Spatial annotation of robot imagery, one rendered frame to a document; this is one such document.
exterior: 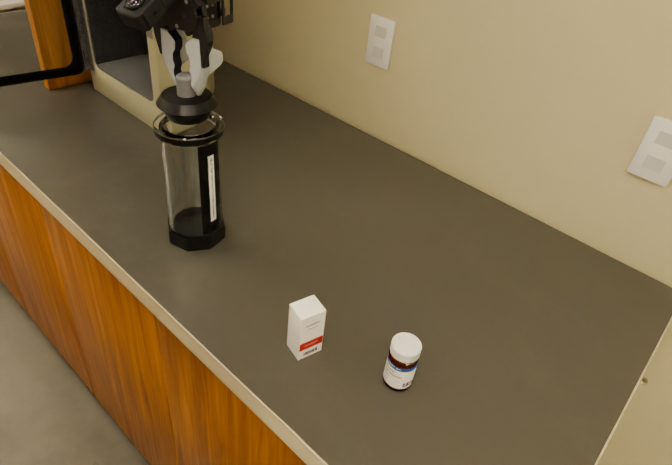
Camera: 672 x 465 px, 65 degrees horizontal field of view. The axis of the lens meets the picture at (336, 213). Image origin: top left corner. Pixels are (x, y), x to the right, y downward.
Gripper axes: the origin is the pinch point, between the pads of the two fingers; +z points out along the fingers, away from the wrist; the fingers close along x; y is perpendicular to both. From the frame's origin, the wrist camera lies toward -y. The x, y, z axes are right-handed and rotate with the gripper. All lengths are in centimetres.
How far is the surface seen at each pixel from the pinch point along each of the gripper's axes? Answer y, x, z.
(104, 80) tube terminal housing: 29, 53, 24
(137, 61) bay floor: 38, 51, 21
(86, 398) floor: 0, 52, 123
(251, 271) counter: -2.4, -13.9, 28.8
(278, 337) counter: -11.7, -25.6, 28.7
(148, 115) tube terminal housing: 24.1, 34.7, 25.8
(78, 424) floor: -7, 47, 123
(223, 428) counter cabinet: -16, -18, 54
